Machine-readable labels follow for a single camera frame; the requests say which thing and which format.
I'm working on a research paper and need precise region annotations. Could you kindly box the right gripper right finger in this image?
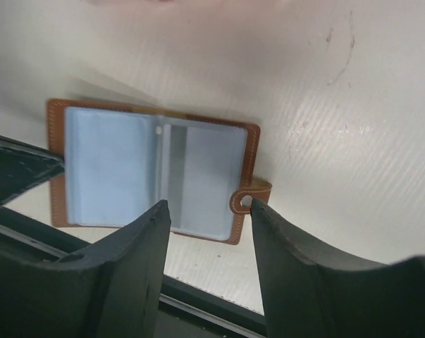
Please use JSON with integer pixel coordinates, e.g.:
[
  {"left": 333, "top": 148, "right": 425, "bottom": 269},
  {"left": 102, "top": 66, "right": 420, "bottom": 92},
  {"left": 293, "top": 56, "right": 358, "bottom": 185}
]
[{"left": 251, "top": 200, "right": 425, "bottom": 337}]

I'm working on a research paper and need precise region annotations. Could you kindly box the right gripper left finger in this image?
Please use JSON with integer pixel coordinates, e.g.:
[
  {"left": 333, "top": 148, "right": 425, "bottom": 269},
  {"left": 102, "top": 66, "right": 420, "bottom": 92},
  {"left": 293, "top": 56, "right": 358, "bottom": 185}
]
[{"left": 0, "top": 200, "right": 171, "bottom": 337}]

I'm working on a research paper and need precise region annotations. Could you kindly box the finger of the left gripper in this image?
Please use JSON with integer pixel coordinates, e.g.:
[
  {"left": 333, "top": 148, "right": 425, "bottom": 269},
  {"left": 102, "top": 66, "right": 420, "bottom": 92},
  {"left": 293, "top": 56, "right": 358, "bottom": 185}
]
[{"left": 0, "top": 135, "right": 64, "bottom": 208}]

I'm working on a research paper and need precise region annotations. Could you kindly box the brown leather card holder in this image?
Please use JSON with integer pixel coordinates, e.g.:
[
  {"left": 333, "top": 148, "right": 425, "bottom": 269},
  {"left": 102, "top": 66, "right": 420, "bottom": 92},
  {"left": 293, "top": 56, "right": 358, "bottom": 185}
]
[{"left": 47, "top": 99, "right": 271, "bottom": 245}]

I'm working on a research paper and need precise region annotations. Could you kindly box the silver VIP card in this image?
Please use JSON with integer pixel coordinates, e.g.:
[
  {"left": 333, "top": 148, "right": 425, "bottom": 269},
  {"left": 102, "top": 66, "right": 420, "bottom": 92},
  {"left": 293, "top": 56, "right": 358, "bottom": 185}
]
[
  {"left": 168, "top": 125, "right": 246, "bottom": 241},
  {"left": 65, "top": 107, "right": 156, "bottom": 227}
]

